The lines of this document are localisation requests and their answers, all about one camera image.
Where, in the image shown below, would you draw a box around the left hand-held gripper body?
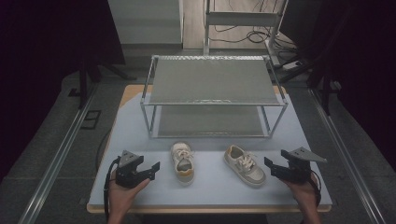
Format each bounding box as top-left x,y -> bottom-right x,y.
115,149 -> 148,189

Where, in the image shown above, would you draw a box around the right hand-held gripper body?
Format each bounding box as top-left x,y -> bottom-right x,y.
279,147 -> 329,185

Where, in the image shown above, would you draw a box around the beige child's shoe yellow heel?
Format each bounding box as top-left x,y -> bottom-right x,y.
222,144 -> 268,189
169,141 -> 196,187

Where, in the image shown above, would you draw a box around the two-tier metal shoe rack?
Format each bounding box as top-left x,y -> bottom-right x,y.
139,54 -> 290,140

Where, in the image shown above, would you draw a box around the person's left hand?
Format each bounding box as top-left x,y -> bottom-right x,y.
106,170 -> 151,216

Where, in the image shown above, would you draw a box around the person's right hand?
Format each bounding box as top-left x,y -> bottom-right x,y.
279,172 -> 320,213

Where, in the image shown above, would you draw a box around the light blue table mat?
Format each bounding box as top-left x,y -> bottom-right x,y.
88,89 -> 333,209

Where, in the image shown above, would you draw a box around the white power strip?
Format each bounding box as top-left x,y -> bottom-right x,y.
281,60 -> 304,71

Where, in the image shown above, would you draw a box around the black stand legs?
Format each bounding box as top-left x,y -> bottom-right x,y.
67,59 -> 138,110

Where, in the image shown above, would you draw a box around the white cabinet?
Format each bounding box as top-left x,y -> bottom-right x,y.
106,0 -> 185,45

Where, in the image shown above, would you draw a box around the white metal stand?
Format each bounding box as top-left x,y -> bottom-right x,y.
203,0 -> 290,57

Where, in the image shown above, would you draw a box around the dark curtain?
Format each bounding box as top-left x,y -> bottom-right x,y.
0,0 -> 126,185

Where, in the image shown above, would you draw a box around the left hand-held gripper black cable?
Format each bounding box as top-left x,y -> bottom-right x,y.
103,156 -> 121,222

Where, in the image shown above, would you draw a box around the hand-held gripper black cable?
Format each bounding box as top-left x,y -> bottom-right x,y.
103,156 -> 121,222
309,170 -> 322,208

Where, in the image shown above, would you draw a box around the right hand-held gripper black cable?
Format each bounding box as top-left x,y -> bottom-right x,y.
309,170 -> 322,208

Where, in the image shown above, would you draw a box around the metal floor rail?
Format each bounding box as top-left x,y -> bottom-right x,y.
17,83 -> 99,224
307,88 -> 389,224

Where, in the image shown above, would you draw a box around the black floor cables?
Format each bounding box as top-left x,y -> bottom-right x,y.
207,0 -> 300,54

